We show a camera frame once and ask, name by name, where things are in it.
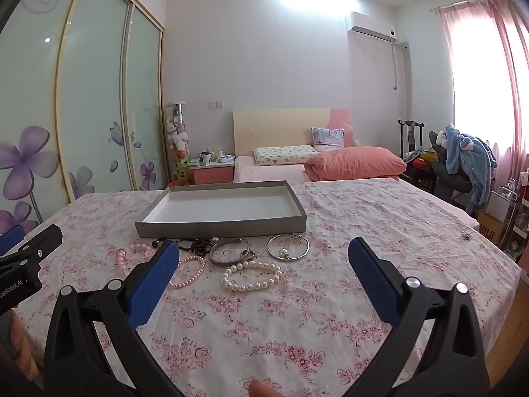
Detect light pink bead bracelet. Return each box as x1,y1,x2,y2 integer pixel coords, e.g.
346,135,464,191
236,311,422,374
117,243,156,269

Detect thin silver bangle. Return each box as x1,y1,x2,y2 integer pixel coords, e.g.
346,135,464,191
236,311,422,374
266,234,310,261

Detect pink curtain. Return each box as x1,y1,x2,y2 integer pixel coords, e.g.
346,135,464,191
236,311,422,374
437,0,529,174

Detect pink pearl bracelet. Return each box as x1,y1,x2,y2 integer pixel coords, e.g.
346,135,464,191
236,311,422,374
169,255,206,288

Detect metal wire rack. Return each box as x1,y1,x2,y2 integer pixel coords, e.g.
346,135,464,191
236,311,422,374
494,178,529,266

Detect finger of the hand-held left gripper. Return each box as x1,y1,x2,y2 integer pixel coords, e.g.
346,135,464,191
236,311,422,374
0,225,24,256
0,224,63,276

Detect pink bed sheet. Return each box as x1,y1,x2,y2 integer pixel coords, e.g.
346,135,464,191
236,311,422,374
233,155,399,184

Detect small blue patterned pillow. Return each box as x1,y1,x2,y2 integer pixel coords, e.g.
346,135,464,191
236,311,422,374
311,127,346,149

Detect beige and pink headboard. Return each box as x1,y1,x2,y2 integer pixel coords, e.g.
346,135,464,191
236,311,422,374
232,108,354,158

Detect person's left hand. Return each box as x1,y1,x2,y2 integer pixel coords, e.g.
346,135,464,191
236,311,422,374
8,310,44,381

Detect dark wooden chair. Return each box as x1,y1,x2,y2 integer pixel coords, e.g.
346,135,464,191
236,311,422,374
398,119,435,193

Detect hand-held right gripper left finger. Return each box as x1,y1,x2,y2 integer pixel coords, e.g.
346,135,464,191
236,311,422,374
43,240,184,397

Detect grey office chair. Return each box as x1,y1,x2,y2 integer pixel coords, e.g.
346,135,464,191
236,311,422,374
427,130,476,208

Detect white air conditioner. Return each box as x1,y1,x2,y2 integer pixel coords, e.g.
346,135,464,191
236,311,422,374
345,11,398,44

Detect white patterned pillow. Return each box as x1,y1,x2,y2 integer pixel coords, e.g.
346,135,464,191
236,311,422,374
253,145,319,167

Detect wide grey metal bangle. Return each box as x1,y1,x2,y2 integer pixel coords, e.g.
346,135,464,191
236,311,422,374
209,238,255,266

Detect person's right hand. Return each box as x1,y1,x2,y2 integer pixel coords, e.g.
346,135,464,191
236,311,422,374
248,378,285,397

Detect floral sliding door wardrobe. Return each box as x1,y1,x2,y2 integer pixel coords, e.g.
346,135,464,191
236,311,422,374
0,0,167,232

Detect pink nightstand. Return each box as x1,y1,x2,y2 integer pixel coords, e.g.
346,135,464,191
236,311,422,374
188,157,236,185

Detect red yellow toy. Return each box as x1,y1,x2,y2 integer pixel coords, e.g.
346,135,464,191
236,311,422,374
407,149,439,171

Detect dark bead necklace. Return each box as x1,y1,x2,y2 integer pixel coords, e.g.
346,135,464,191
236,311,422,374
152,237,213,254

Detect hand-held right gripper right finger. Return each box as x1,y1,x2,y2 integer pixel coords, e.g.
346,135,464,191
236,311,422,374
348,237,486,397

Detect grey cardboard tray box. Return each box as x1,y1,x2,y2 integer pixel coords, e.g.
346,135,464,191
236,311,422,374
135,180,307,238

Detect white pearl necklace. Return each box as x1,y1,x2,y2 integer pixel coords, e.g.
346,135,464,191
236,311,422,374
222,261,284,293

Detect plush toy column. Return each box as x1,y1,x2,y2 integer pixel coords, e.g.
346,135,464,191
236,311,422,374
165,103,192,185

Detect salmon pink pillow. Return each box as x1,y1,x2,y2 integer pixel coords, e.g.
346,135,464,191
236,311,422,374
305,146,408,182

